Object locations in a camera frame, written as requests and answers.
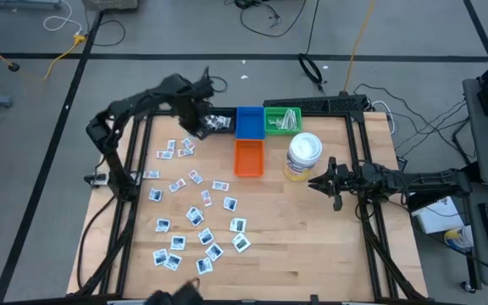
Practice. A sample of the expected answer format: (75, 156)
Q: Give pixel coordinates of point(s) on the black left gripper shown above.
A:
(193, 112)

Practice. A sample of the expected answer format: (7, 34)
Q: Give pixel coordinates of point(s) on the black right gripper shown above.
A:
(343, 180)

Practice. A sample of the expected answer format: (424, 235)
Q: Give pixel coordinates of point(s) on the grey white antiseptic towelette packet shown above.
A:
(226, 122)
(238, 225)
(241, 242)
(218, 122)
(210, 121)

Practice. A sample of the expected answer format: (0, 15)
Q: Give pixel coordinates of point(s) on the Lysol wipes canister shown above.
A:
(305, 152)

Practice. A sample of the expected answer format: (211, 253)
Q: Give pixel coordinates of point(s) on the green white bandage wrapper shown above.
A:
(290, 118)
(295, 120)
(275, 123)
(284, 120)

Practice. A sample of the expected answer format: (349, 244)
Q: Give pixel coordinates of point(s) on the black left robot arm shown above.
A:
(142, 99)

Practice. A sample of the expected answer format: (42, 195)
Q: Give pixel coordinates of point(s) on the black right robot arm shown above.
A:
(417, 182)

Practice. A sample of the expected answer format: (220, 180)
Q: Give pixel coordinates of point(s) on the black plastic basket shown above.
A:
(223, 111)

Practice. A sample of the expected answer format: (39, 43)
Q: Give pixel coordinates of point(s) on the blue plastic basket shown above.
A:
(250, 123)

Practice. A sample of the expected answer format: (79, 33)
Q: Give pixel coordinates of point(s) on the orange plastic basket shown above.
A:
(249, 159)

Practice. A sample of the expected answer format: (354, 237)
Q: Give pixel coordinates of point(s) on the green plastic basket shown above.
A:
(271, 112)

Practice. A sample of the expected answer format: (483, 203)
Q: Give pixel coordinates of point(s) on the blue white alcohol pad packet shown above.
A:
(197, 219)
(155, 195)
(230, 203)
(192, 212)
(206, 236)
(204, 265)
(178, 242)
(160, 256)
(214, 251)
(173, 262)
(163, 225)

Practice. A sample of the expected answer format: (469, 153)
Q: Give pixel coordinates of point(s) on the black perforated long box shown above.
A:
(312, 103)

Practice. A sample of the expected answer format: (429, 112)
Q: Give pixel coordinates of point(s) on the silver mounting plate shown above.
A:
(95, 181)

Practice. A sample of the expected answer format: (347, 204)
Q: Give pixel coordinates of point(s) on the white box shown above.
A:
(436, 220)

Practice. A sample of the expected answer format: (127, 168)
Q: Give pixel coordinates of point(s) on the white yellow container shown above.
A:
(459, 238)

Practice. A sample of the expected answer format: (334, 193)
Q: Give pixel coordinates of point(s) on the grey box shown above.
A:
(110, 4)

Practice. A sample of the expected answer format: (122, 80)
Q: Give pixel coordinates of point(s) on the person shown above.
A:
(176, 295)

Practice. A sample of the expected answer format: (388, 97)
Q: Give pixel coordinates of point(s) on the black round floor base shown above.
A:
(14, 66)

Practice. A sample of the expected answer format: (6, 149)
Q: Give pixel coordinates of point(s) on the black clamp bracket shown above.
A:
(312, 299)

